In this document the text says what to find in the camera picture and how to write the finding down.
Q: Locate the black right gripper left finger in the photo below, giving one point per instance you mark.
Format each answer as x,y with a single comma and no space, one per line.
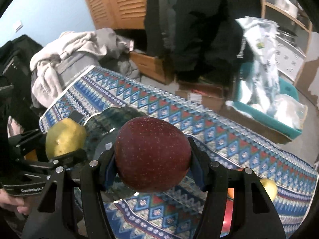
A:
54,216

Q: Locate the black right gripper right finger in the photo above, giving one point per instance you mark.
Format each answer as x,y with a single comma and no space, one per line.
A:
253,213

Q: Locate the large orange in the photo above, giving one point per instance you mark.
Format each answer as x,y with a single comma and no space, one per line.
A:
231,192

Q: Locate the glass bowl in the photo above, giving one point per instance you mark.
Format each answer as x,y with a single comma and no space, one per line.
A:
102,129

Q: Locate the dark red apple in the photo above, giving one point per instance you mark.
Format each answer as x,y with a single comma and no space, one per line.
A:
151,155

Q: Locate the person's left hand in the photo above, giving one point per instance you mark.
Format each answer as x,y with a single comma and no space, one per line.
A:
19,204

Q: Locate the large yellow-green citrus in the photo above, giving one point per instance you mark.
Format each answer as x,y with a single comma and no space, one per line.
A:
270,187

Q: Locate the patterned blue tablecloth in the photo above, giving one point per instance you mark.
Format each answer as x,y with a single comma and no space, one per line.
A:
176,212

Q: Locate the pile of grey clothes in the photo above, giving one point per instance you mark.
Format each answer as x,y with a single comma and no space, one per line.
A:
63,60

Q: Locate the white printed plastic bag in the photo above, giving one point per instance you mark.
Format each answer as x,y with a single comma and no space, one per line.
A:
261,89

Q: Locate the cardboard box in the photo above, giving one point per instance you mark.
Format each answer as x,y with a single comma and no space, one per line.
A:
208,95

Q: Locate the white patterned storage box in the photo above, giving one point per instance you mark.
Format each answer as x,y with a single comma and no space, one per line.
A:
289,59

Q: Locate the wooden drawer box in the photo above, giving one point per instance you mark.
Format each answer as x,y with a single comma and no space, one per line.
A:
153,67

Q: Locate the wooden louvered door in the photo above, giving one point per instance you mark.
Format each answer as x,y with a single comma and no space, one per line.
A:
118,14

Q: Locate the person in black clothes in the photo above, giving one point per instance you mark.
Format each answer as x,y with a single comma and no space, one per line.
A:
200,38

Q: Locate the metal cooking pot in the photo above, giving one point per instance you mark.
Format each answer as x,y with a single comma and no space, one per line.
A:
291,7

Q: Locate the wooden shelf rack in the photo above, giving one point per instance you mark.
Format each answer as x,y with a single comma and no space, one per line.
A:
301,26

